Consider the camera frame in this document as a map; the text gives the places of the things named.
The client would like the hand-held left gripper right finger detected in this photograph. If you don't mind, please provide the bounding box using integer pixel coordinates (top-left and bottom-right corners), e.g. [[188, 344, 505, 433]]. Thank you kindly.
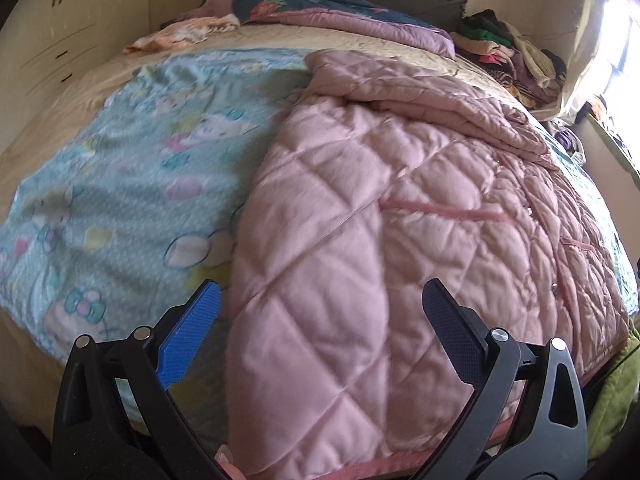
[[421, 277, 591, 480]]

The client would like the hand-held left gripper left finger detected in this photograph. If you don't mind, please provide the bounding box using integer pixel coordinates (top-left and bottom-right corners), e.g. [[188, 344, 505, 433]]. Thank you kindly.
[[52, 279, 223, 480]]

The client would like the pink quilted jacket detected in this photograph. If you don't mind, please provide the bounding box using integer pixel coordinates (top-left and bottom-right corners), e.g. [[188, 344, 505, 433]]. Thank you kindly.
[[215, 49, 632, 480]]

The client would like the basket with dark clothes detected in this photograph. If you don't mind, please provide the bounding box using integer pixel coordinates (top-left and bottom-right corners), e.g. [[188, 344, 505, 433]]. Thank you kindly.
[[547, 120, 586, 166]]

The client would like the pile of mixed clothes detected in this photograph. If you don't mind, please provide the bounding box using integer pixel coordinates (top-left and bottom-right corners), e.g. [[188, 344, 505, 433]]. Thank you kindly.
[[450, 8, 568, 111]]

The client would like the blue cartoon printed blanket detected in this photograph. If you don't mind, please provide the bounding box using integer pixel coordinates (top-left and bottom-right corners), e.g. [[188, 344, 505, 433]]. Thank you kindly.
[[0, 47, 640, 413]]

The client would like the peach floral cloth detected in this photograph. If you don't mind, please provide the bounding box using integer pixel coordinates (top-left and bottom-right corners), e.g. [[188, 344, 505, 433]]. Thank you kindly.
[[122, 14, 241, 56]]

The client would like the bed with beige sheet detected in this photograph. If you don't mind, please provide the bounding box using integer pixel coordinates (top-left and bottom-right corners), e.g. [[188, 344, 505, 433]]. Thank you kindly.
[[0, 22, 640, 461]]

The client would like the dark floral quilt purple lining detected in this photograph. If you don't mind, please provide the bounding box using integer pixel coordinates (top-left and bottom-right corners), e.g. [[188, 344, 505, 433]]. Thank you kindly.
[[231, 0, 456, 58]]

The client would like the cream curtain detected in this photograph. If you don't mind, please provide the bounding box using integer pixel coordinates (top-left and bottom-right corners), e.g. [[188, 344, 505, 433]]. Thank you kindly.
[[555, 0, 617, 117]]

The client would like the plain pink cloth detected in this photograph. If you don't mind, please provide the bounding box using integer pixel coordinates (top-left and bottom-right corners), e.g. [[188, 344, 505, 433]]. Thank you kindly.
[[192, 0, 238, 18]]

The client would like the bright window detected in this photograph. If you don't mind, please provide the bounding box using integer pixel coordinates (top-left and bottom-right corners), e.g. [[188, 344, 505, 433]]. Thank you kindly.
[[595, 0, 640, 111]]

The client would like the cream wardrobe with drawers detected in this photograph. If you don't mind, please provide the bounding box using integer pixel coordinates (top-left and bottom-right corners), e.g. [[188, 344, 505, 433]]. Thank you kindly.
[[0, 0, 166, 126]]

